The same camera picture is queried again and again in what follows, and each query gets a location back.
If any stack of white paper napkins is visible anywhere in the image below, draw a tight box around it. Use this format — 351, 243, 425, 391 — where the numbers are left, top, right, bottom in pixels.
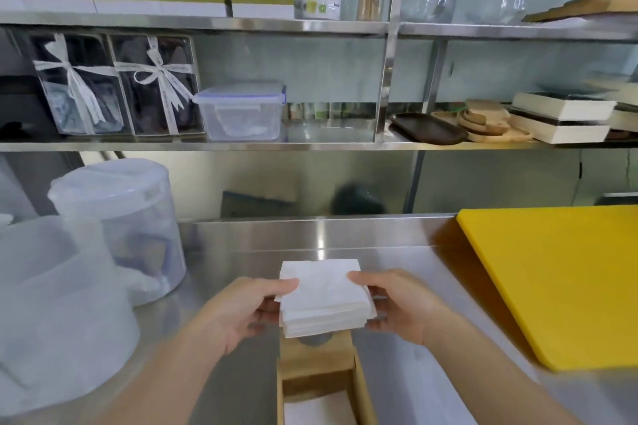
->
273, 259, 377, 339

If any large translucent plastic container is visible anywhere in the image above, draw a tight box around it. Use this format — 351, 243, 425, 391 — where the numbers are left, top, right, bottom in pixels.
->
0, 214, 142, 418

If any clear gift box with ribbon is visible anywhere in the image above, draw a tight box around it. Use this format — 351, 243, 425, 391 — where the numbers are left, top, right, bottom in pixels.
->
27, 32, 134, 136
106, 33, 206, 137

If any person's left hand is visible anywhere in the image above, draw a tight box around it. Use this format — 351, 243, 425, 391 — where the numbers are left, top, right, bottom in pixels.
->
195, 277, 301, 358

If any person's right hand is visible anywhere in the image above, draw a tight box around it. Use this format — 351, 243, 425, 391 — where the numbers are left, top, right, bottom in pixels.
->
347, 269, 452, 347

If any stack of light wooden boards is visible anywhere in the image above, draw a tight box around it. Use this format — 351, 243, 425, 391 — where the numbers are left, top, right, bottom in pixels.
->
431, 99, 534, 143

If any wooden board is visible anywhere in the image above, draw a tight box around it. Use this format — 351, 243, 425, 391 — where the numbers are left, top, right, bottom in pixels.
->
521, 0, 638, 23

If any stainless steel shelf rack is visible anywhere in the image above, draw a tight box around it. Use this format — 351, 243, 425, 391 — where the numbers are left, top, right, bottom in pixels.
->
0, 0, 638, 215

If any person's right forearm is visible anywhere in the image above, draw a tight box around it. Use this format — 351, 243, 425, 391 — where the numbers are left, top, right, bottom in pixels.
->
421, 312, 584, 425

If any dark wooden oval tray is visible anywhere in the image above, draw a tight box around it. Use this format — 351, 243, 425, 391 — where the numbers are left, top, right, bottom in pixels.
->
389, 113, 469, 146

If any clear lock-lid food container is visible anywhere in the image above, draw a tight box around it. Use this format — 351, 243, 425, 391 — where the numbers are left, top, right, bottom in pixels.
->
192, 81, 287, 142

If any white flat box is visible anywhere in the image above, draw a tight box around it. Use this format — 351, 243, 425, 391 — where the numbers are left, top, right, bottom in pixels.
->
511, 90, 618, 122
506, 112, 612, 145

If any yellow cutting board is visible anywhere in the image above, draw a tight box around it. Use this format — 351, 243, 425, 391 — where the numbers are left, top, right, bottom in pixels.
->
457, 205, 638, 373

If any wooden napkin holder box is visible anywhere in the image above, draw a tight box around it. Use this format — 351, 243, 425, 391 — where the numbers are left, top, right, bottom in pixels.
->
276, 329, 378, 425

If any person's left forearm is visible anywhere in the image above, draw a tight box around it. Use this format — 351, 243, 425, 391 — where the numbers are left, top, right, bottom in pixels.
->
95, 322, 230, 425

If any white napkin in holder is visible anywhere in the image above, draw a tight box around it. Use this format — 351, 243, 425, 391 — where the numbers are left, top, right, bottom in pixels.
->
283, 391, 359, 425

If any tall translucent lidded container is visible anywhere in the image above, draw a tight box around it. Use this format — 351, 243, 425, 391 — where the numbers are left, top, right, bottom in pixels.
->
48, 159, 187, 307

